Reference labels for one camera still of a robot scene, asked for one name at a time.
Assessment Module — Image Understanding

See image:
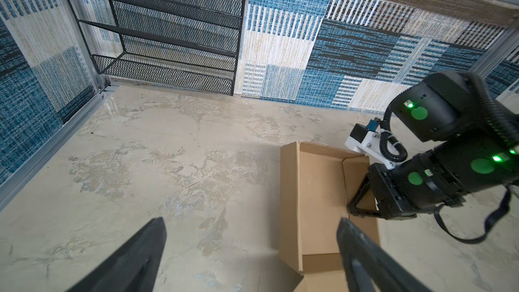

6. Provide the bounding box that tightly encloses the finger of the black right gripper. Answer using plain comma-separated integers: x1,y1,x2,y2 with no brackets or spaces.
347,172,382,217

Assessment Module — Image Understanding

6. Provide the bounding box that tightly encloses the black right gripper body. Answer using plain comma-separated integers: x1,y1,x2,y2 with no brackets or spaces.
367,162,430,220

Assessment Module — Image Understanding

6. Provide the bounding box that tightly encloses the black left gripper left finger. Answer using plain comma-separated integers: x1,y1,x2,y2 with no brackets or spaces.
68,217,167,291

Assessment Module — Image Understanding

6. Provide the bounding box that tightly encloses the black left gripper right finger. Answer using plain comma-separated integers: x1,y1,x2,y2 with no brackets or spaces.
337,218,430,292

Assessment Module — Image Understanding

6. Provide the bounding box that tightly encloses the brown cardboard box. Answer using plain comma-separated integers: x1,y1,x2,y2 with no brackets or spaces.
278,141,380,291

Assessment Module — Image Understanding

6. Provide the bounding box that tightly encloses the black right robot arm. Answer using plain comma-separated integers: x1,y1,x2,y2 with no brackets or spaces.
346,70,518,220

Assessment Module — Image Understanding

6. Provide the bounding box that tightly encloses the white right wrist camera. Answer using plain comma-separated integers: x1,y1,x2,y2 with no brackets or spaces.
345,118,402,170

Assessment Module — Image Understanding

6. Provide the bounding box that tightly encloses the black wire mesh shelf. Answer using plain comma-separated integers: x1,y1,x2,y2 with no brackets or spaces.
66,0,246,96

